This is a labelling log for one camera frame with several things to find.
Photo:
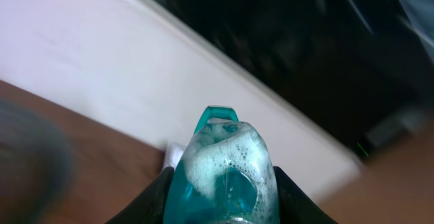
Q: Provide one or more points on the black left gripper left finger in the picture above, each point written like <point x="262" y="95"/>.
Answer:
<point x="148" y="206"/>

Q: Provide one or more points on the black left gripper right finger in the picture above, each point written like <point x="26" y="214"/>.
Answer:
<point x="295" y="207"/>

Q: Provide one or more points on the blue mouthwash bottle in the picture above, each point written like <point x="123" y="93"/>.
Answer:
<point x="225" y="175"/>

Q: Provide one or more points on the white barcode scanner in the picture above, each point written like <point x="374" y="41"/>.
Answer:
<point x="173" y="154"/>

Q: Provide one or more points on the grey plastic shopping basket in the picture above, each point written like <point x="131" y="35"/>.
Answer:
<point x="36" y="164"/>

